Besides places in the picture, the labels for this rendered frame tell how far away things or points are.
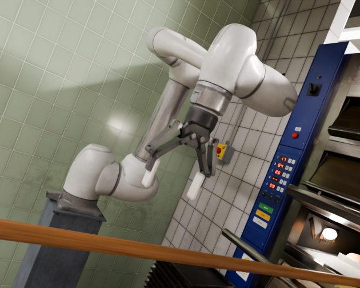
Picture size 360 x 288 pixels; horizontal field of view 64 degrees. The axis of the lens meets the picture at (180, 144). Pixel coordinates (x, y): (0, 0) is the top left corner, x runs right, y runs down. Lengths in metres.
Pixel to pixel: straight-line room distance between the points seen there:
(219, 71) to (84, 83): 1.16
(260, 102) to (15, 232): 0.58
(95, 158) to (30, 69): 0.68
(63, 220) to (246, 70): 0.90
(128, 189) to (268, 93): 0.77
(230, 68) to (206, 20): 1.41
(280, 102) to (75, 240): 0.55
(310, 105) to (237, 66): 0.91
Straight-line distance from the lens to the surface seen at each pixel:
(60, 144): 1.73
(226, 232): 1.15
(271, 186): 1.50
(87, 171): 1.21
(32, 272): 1.33
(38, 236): 0.54
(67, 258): 1.32
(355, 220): 1.14
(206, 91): 0.65
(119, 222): 1.98
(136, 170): 1.25
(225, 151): 1.74
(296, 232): 1.46
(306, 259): 1.39
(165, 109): 1.23
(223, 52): 0.66
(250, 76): 0.69
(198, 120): 0.65
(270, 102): 0.75
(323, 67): 1.60
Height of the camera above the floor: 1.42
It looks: level
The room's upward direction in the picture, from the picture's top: 22 degrees clockwise
